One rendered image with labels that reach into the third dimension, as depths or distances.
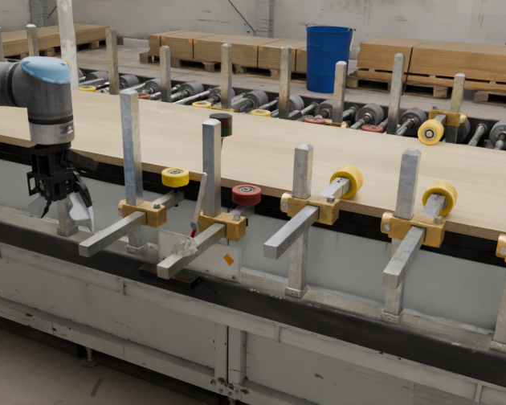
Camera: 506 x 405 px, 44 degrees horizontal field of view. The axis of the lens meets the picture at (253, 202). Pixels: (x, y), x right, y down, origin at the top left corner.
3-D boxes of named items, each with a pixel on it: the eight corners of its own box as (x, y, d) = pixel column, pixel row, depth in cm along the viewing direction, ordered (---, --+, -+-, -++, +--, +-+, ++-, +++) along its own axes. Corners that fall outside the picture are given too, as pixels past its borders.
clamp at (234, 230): (237, 241, 161) (237, 223, 159) (192, 231, 166) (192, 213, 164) (246, 233, 165) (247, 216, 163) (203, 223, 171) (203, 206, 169)
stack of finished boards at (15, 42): (111, 36, 1020) (110, 26, 1013) (-2, 56, 816) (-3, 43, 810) (74, 33, 1049) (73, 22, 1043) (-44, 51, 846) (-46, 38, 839)
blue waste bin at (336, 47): (341, 96, 701) (346, 30, 674) (294, 91, 725) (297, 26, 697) (357, 87, 750) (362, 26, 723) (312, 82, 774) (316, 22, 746)
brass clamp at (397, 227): (438, 249, 136) (442, 228, 134) (378, 236, 142) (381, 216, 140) (443, 239, 141) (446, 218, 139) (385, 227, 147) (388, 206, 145)
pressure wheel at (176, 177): (192, 209, 186) (192, 173, 182) (166, 212, 183) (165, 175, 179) (185, 199, 193) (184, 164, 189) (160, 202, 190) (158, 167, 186)
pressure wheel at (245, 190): (252, 233, 171) (253, 194, 166) (226, 227, 174) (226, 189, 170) (264, 222, 178) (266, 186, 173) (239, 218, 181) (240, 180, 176)
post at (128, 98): (139, 256, 179) (130, 91, 161) (128, 254, 180) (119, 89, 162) (145, 251, 182) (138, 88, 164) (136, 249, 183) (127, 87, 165)
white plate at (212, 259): (239, 283, 164) (240, 249, 161) (157, 261, 175) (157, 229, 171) (240, 282, 165) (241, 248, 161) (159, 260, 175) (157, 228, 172)
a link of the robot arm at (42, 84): (31, 54, 129) (77, 56, 128) (38, 112, 134) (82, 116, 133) (7, 61, 121) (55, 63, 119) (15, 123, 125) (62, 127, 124)
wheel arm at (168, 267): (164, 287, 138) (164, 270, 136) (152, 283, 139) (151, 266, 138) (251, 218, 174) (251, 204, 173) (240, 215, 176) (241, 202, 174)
